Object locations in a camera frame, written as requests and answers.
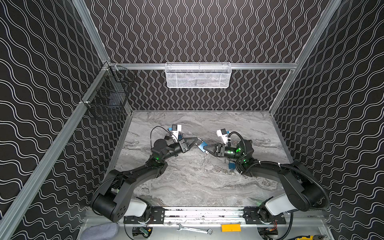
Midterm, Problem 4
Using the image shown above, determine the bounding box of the blue padlock front large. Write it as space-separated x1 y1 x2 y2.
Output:
196 142 208 154

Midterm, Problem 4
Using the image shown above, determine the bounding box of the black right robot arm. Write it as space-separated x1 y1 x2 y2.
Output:
204 140 328 221

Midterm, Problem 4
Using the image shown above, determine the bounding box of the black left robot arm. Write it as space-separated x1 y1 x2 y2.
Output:
90 137 200 223

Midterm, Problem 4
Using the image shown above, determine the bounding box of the yellow block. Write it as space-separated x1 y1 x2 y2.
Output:
221 224 242 233

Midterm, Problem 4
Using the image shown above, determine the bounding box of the silver combination wrench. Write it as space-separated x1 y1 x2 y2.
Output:
177 224 213 235

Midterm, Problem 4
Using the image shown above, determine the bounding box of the aluminium back crossbar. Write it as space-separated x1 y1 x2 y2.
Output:
111 62 298 71

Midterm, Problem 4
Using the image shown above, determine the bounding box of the grey cloth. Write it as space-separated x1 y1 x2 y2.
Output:
80 223 119 240

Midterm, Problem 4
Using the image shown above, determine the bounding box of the yellow black tool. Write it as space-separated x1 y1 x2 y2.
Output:
289 235 328 240

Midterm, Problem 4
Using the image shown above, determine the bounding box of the aluminium left side bar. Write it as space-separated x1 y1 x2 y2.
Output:
1 62 109 240

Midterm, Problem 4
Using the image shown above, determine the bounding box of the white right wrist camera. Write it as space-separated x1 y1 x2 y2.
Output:
216 129 230 145

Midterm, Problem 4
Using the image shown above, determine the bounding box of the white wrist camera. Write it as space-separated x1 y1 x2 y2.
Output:
216 129 230 145
169 124 182 142

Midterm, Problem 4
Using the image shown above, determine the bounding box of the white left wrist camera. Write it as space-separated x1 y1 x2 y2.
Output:
169 124 182 142

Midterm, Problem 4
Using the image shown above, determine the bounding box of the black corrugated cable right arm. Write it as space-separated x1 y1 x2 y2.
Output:
251 161 331 210

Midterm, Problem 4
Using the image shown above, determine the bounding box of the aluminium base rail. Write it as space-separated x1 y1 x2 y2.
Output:
82 207 324 228

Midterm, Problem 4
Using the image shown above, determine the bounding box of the white wire mesh basket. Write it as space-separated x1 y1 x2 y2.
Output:
165 67 232 89

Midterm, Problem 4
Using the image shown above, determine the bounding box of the black wire mesh basket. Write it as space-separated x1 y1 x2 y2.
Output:
85 65 137 122

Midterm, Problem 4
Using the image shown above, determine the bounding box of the aluminium corner frame post left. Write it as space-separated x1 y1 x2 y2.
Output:
73 0 111 63

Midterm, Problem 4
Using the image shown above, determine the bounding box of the aluminium corner frame post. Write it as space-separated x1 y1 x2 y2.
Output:
269 0 342 116
73 0 111 63

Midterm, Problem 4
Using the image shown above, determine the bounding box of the aluminium corner frame post right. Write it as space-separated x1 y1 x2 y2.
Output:
269 0 342 116

